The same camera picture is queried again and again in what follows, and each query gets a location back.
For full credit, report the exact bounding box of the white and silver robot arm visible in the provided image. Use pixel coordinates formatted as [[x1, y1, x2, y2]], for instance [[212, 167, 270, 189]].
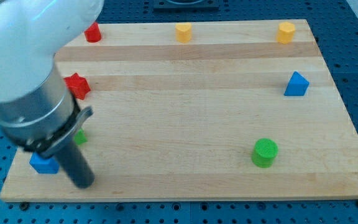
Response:
[[0, 0, 104, 158]]

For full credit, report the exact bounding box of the red star block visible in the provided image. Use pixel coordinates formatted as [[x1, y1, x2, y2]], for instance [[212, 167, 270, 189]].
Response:
[[63, 73, 91, 100]]

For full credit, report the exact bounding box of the blue cube block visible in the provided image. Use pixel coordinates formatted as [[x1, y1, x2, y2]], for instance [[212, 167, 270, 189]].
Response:
[[29, 153, 60, 174]]

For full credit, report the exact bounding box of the light wooden board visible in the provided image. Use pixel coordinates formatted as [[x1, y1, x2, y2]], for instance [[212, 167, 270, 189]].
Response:
[[0, 19, 358, 202]]

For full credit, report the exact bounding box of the yellow heart block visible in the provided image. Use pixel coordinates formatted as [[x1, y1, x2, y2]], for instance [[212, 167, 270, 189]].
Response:
[[175, 22, 192, 43]]

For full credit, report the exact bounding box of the green cylinder block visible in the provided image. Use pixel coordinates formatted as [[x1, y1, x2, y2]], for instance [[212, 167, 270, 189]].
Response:
[[251, 138, 278, 168]]

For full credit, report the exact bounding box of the small green block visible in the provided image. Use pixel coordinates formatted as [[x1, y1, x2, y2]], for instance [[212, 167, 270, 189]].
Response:
[[73, 128, 88, 145]]

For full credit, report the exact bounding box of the red cylinder block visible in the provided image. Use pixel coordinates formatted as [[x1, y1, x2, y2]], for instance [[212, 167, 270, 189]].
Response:
[[84, 22, 101, 43]]

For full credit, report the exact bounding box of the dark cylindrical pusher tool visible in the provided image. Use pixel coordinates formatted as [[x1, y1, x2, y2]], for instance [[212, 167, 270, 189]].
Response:
[[54, 141, 94, 189]]

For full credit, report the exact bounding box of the blue triangle block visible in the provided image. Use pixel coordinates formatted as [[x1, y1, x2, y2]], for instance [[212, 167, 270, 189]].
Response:
[[284, 71, 310, 96]]

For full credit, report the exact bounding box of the yellow hexagon block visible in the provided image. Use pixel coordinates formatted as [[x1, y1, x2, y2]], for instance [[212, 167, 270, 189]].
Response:
[[276, 22, 296, 44]]

